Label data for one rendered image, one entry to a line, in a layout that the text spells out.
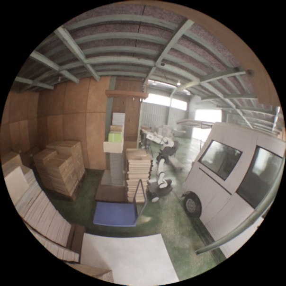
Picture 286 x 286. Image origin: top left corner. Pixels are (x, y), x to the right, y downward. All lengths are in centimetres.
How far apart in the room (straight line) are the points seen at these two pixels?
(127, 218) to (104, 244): 63
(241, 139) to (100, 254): 232
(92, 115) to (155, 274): 348
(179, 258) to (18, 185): 199
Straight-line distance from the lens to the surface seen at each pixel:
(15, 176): 81
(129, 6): 131
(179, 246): 186
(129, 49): 166
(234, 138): 133
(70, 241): 184
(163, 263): 165
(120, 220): 165
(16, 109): 409
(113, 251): 161
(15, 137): 404
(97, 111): 260
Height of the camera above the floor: 169
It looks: 16 degrees down
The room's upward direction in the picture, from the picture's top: 6 degrees clockwise
